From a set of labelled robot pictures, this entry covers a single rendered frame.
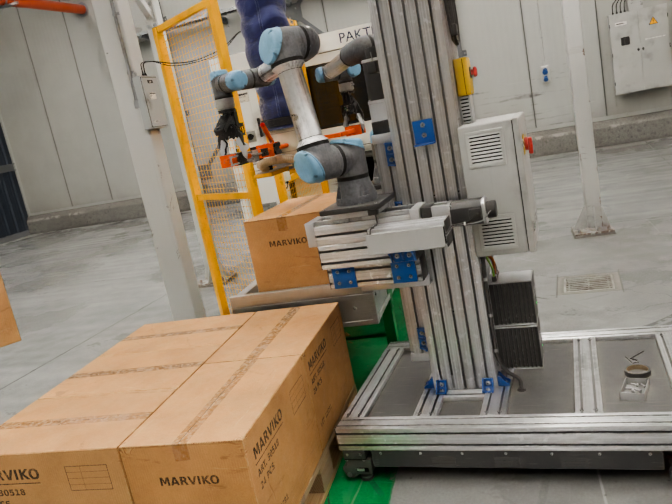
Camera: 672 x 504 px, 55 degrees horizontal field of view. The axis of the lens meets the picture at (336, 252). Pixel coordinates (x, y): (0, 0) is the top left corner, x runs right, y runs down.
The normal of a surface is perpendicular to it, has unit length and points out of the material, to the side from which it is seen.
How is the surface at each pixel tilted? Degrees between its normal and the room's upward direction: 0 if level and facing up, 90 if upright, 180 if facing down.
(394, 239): 90
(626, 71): 90
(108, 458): 90
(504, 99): 90
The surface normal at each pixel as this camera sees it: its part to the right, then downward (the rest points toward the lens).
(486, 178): -0.32, 0.26
